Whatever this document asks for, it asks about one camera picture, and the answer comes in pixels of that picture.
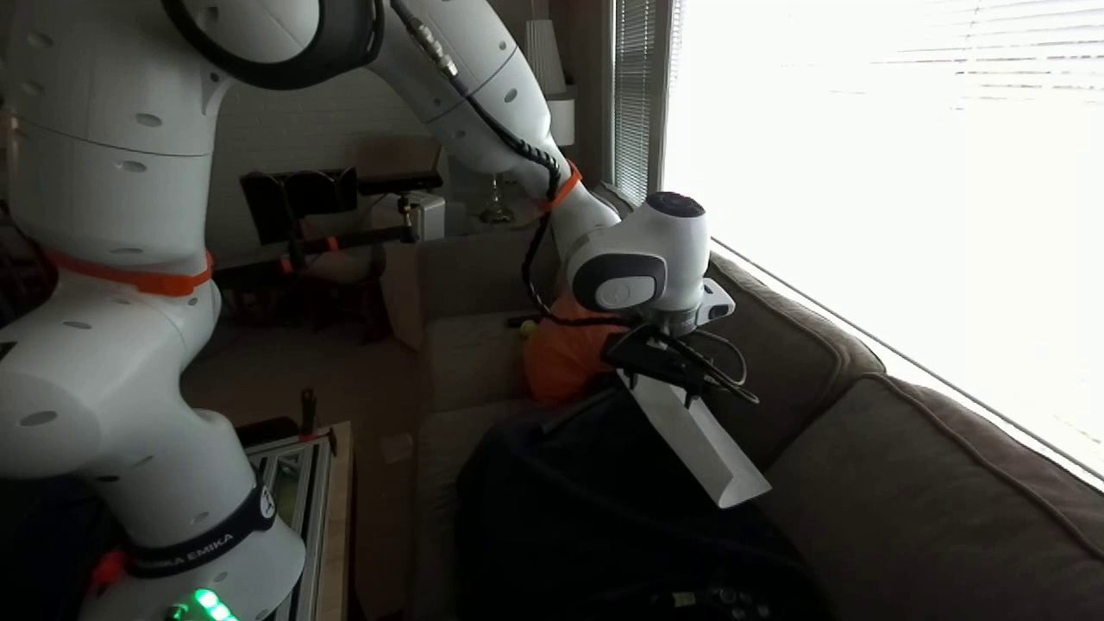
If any dark blue cloth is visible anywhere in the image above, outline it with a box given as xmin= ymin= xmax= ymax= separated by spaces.
xmin=454 ymin=383 xmax=832 ymax=621

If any small orange arm strap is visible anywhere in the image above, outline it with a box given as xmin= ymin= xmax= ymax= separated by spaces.
xmin=537 ymin=163 xmax=586 ymax=217

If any orange pillow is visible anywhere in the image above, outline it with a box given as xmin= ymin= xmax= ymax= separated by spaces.
xmin=522 ymin=300 xmax=630 ymax=407

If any beige fabric sofa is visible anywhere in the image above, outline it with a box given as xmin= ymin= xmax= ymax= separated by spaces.
xmin=384 ymin=227 xmax=1104 ymax=621

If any wooden table with rail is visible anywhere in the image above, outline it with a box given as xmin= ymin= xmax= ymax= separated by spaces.
xmin=233 ymin=419 xmax=360 ymax=621

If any small white box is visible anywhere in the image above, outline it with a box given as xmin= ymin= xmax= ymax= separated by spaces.
xmin=401 ymin=191 xmax=447 ymax=246

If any white cloth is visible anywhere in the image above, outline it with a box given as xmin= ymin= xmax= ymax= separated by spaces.
xmin=618 ymin=366 xmax=776 ymax=509

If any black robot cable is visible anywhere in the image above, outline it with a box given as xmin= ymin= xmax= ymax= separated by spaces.
xmin=391 ymin=0 xmax=630 ymax=331

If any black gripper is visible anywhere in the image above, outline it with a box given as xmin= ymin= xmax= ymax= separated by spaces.
xmin=601 ymin=321 xmax=767 ymax=409

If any black camera stand bar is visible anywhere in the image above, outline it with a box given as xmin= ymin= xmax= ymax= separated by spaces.
xmin=239 ymin=164 xmax=445 ymax=281

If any wide orange arm strap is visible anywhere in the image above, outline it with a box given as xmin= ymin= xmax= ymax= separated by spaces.
xmin=45 ymin=252 xmax=218 ymax=300

